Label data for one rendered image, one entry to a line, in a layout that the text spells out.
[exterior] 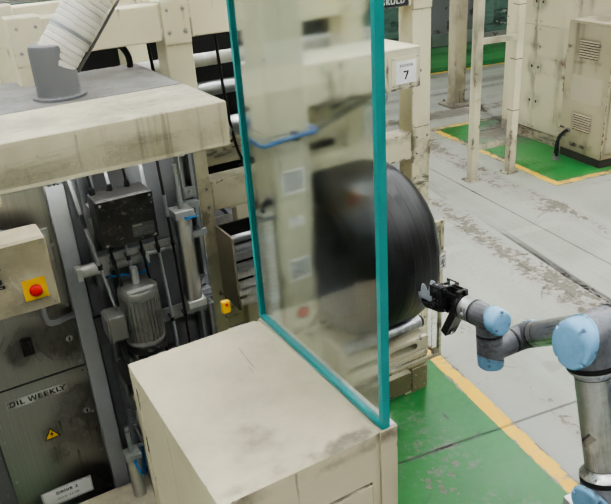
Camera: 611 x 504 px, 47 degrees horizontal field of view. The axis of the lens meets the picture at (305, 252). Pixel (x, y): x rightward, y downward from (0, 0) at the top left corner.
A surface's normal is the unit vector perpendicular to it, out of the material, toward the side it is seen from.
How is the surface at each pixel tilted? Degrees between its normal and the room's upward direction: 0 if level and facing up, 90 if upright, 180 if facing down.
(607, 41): 90
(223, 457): 0
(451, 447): 0
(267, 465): 0
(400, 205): 43
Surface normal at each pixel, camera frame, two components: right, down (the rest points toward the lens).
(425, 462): -0.07, -0.90
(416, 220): 0.38, -0.22
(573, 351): -0.90, 0.12
